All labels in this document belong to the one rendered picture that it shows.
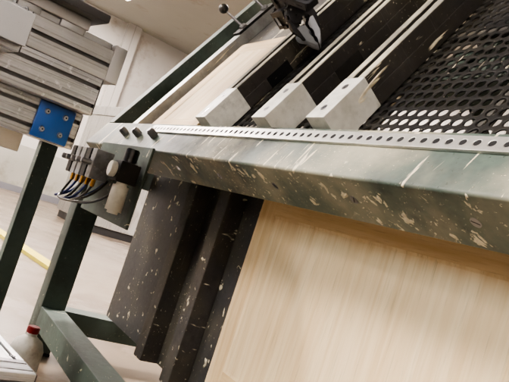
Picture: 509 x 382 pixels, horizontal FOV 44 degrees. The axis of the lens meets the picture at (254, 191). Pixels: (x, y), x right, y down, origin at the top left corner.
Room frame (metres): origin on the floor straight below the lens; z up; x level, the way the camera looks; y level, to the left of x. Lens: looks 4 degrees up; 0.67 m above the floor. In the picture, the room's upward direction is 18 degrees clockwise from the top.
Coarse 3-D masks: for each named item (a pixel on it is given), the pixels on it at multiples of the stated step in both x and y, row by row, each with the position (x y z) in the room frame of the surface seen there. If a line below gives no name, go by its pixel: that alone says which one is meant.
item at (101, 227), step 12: (96, 108) 9.50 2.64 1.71; (108, 108) 9.14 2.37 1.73; (120, 108) 8.81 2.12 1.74; (96, 120) 9.44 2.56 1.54; (108, 120) 9.09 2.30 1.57; (84, 132) 9.69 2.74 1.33; (96, 132) 9.32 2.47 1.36; (84, 144) 9.56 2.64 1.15; (72, 180) 9.54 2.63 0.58; (144, 192) 9.05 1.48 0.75; (60, 204) 9.66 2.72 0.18; (60, 216) 9.63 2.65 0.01; (96, 228) 8.79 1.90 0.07; (108, 228) 8.86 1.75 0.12; (120, 228) 8.96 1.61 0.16; (132, 228) 9.06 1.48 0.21
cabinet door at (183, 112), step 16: (240, 48) 2.26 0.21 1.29; (256, 48) 2.13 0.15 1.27; (272, 48) 2.02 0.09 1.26; (224, 64) 2.21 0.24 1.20; (240, 64) 2.09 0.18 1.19; (208, 80) 2.17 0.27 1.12; (224, 80) 2.06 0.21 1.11; (192, 96) 2.14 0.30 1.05; (208, 96) 2.02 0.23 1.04; (176, 112) 2.10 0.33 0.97; (192, 112) 1.98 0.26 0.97
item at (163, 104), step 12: (252, 24) 2.35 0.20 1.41; (264, 24) 2.37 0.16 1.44; (240, 36) 2.34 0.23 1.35; (252, 36) 2.36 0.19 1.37; (228, 48) 2.32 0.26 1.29; (216, 60) 2.30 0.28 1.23; (192, 72) 2.31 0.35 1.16; (204, 72) 2.29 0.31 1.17; (180, 84) 2.28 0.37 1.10; (192, 84) 2.28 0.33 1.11; (168, 96) 2.24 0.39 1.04; (180, 96) 2.26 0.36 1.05; (156, 108) 2.23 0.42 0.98; (168, 108) 2.25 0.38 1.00; (144, 120) 2.21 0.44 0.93
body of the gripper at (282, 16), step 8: (272, 0) 1.70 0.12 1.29; (280, 8) 1.70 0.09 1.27; (288, 8) 1.66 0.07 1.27; (296, 8) 1.67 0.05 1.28; (272, 16) 1.72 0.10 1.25; (280, 16) 1.69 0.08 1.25; (288, 16) 1.68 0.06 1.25; (296, 16) 1.67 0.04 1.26; (304, 16) 1.68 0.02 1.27; (288, 24) 1.71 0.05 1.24
